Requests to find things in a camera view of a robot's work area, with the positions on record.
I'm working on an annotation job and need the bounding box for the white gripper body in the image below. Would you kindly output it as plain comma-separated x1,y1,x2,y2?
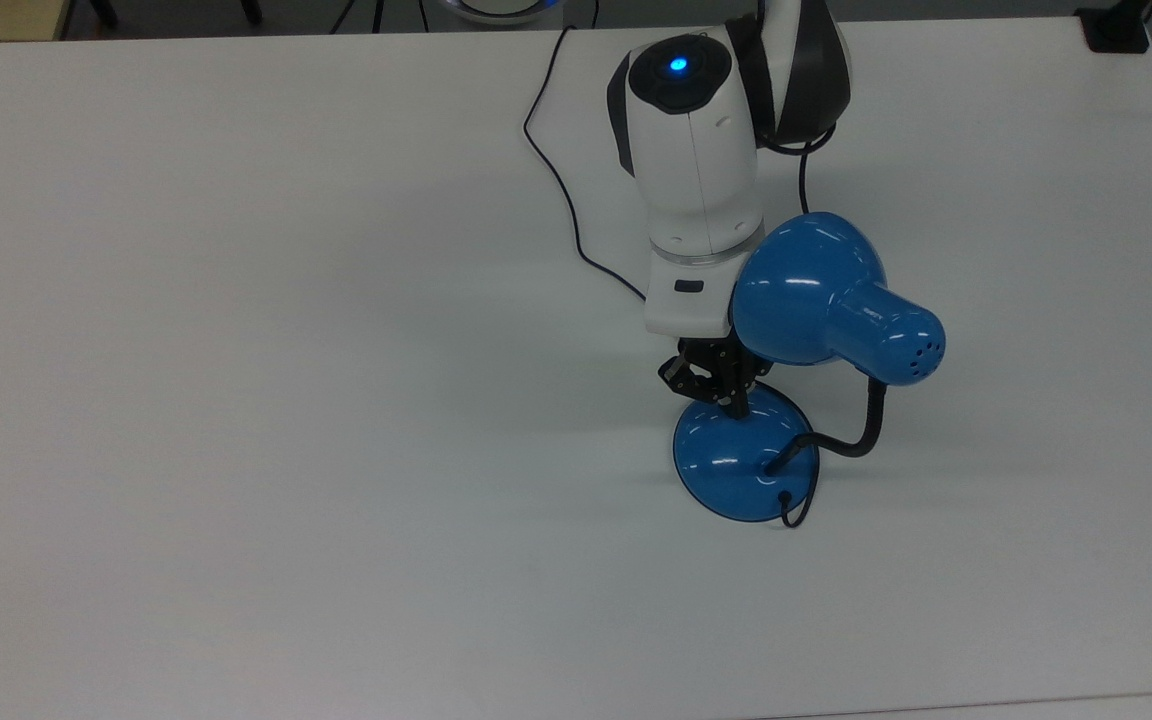
644,250,751,337

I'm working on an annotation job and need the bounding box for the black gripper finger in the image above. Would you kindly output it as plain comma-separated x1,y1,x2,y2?
711,340,773,420
657,338,719,403

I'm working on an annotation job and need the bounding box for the black lamp power cable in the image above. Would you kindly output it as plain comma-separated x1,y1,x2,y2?
523,24,823,530

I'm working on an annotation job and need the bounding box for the black table clamp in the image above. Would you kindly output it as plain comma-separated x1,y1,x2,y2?
1074,0,1152,54

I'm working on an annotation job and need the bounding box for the blue gooseneck desk lamp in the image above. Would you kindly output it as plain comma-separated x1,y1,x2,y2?
672,211,947,524

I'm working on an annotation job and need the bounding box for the light wooden board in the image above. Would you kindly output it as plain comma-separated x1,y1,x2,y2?
0,0,74,43

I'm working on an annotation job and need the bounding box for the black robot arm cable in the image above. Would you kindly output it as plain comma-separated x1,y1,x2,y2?
758,118,839,217

